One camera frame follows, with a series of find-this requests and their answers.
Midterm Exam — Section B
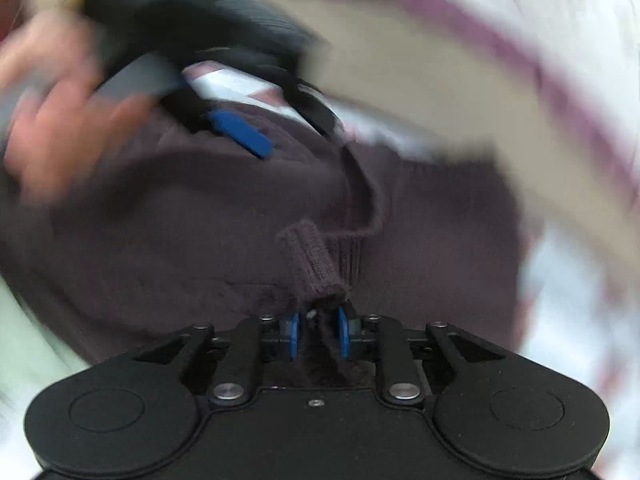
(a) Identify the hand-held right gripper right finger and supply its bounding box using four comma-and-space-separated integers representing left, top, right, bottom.
337, 306, 505, 407

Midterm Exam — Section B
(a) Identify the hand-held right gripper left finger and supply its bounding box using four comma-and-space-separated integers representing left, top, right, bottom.
132, 311, 302, 407

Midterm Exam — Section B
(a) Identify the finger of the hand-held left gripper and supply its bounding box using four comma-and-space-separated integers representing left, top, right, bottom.
159, 82, 277, 162
279, 79, 347, 138

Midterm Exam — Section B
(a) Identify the dark purple knit sweater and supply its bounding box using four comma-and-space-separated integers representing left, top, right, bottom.
0, 100, 532, 392

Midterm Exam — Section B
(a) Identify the person's left hand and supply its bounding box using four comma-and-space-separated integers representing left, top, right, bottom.
0, 9, 152, 201

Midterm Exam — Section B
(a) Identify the printed blanket with pink border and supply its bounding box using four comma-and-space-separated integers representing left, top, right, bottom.
165, 0, 640, 211

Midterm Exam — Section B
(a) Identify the beige bed frame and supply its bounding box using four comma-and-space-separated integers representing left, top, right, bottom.
260, 0, 640, 266

